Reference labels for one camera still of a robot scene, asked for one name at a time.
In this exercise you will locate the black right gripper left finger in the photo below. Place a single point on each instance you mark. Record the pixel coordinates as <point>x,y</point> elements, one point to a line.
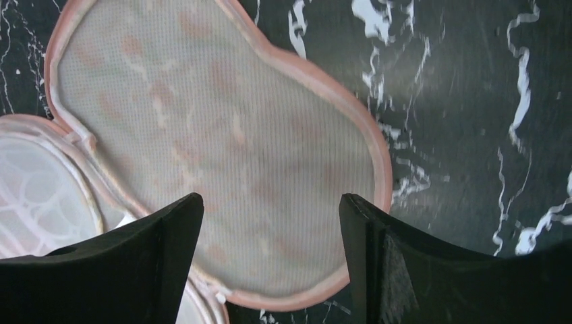
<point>133,274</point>

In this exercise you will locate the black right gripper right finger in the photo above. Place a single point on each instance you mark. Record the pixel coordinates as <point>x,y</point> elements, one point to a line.
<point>400,274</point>

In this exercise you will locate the white zipper pull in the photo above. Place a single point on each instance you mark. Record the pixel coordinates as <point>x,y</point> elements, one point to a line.
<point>220,297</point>

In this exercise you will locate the floral mesh laundry bag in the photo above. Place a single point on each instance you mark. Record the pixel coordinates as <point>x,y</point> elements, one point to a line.
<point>153,100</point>

